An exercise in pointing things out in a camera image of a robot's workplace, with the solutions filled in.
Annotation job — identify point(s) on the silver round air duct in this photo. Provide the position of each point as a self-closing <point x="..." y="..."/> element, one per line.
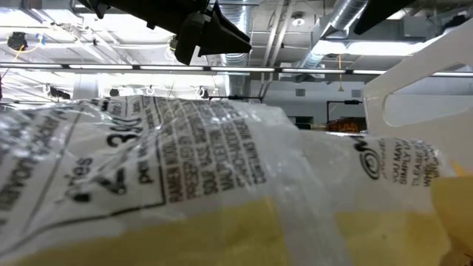
<point x="236" y="59"/>
<point x="332" y="22"/>

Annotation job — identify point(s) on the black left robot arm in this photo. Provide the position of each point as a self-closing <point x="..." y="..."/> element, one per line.
<point x="148" y="11"/>

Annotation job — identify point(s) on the orange candy wrapper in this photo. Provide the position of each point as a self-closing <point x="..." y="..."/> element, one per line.
<point x="343" y="126"/>

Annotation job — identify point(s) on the long ceiling light strip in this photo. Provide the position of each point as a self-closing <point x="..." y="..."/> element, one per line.
<point x="240" y="69"/>

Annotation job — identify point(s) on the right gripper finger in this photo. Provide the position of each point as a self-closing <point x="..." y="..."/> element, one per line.
<point x="377" y="13"/>
<point x="391" y="14"/>

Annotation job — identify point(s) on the yellow edged white ramen packet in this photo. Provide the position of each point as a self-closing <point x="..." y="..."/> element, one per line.
<point x="221" y="166"/>

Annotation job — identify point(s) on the tan lid jar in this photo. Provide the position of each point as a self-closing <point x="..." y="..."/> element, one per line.
<point x="318" y="127"/>

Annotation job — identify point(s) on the white pillar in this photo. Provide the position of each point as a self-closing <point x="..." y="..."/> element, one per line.
<point x="85" y="86"/>

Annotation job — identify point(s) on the white plastic tray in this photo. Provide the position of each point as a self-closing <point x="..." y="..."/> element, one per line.
<point x="425" y="140"/>

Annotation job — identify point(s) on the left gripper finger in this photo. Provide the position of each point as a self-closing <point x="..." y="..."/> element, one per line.
<point x="221" y="47"/>
<point x="225" y="31"/>

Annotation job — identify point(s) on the round ceiling sensor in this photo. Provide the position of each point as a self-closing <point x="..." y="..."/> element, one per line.
<point x="298" y="21"/>

